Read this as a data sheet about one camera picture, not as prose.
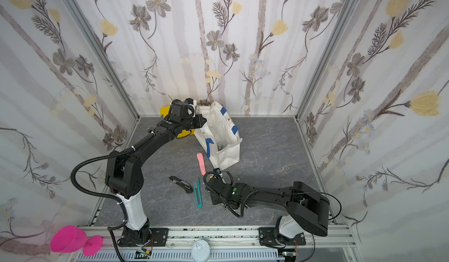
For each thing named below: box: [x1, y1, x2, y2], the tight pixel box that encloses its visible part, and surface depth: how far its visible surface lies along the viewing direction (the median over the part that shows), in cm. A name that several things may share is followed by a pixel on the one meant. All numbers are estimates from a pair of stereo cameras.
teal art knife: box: [192, 177, 203, 209], surface depth 88 cm
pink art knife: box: [196, 152, 207, 176], surface depth 100 cm
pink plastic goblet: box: [49, 225, 103, 257], surface depth 62 cm
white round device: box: [191, 239, 211, 262], surface depth 68 cm
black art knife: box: [168, 175, 194, 194], surface depth 90 cm
